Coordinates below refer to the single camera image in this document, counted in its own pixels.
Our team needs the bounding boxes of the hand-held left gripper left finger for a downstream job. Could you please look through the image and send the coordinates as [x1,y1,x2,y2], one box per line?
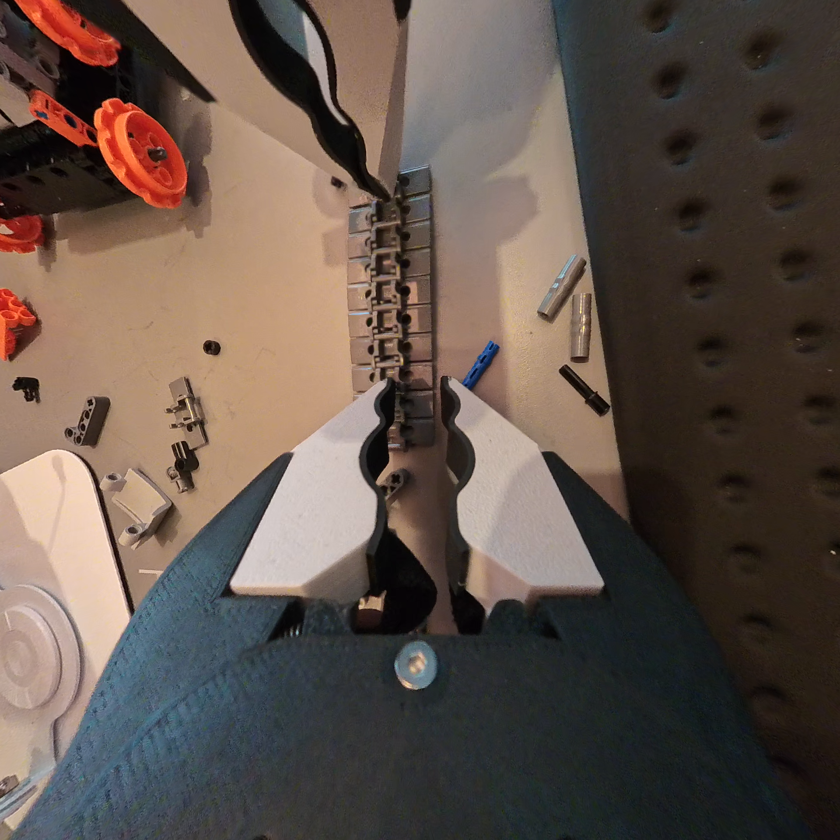
[230,381,392,602]

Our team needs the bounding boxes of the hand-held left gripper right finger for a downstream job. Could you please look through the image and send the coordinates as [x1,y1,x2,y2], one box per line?
[440,378,607,602]

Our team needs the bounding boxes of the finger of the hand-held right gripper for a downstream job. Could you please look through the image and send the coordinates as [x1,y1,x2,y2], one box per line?
[300,0,412,198]
[119,0,395,200]

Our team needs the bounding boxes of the black grey toy robot vehicle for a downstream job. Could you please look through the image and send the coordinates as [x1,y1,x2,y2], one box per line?
[0,0,172,217]

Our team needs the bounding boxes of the chain of joined grey connectors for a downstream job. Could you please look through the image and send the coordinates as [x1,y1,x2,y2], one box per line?
[346,164,437,447]

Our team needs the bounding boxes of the orange triangular toy piece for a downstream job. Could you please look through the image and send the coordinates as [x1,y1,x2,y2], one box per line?
[0,292,38,362]

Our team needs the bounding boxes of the orange toy gear wheel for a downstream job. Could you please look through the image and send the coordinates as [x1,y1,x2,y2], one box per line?
[16,0,122,67]
[0,214,44,254]
[92,99,189,211]

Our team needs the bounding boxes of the long black toy pin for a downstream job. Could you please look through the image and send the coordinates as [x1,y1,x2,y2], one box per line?
[560,365,611,417]

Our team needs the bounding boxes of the small blue toy brick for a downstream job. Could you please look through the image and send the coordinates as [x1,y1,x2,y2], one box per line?
[462,342,501,388]

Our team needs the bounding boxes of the light grey angled toy piece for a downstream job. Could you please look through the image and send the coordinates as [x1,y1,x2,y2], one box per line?
[103,466,175,548]

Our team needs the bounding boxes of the dark grey small toy pieces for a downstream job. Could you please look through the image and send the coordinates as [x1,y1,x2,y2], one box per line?
[164,377,208,493]

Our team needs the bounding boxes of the grey cylinder toy sleeve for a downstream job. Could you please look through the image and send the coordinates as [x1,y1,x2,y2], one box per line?
[537,256,588,319]
[570,293,594,363]

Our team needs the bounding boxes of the dark grey toy beam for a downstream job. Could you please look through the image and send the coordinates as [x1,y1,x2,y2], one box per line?
[65,397,111,447]

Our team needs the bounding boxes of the wooden book stand white base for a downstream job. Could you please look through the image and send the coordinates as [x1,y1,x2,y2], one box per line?
[0,451,132,815]

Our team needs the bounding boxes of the black dimpled mat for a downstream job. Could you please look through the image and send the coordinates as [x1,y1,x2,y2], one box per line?
[552,0,840,840]

